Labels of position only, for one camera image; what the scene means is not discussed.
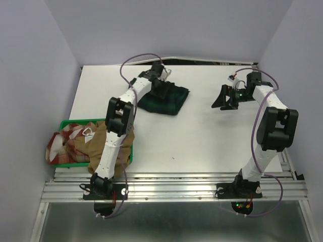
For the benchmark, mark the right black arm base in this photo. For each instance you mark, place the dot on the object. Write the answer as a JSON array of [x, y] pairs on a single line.
[[235, 191]]

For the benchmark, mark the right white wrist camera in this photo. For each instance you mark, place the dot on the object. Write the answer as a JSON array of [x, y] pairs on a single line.
[[235, 81]]

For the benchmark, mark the aluminium frame rail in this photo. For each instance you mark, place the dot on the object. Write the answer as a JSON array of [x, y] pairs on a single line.
[[173, 187]]

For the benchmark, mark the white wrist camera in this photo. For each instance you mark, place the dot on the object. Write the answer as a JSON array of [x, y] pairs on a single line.
[[165, 74], [235, 81]]

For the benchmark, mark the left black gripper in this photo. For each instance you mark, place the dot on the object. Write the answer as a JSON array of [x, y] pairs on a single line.
[[161, 93]]

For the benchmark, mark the tan brown skirt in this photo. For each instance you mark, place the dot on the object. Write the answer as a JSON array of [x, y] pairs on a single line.
[[93, 148]]

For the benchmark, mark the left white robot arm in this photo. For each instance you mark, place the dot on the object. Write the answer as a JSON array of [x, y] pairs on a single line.
[[119, 121]]

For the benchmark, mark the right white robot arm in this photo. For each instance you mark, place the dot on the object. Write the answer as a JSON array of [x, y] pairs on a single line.
[[273, 130]]

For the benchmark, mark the red white plaid skirt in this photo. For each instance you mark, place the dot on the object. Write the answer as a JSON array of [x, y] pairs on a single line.
[[61, 150]]

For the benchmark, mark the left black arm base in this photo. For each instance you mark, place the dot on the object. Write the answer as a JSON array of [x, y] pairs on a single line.
[[116, 192]]

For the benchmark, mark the dark green plaid skirt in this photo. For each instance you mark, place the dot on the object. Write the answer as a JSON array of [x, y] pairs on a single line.
[[170, 105]]

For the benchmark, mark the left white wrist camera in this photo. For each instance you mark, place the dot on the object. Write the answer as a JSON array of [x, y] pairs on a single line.
[[165, 74]]

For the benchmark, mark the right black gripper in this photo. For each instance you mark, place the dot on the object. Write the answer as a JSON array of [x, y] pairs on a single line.
[[221, 100]]

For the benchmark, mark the green plastic tray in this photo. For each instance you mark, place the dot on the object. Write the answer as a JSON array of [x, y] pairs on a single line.
[[79, 143]]

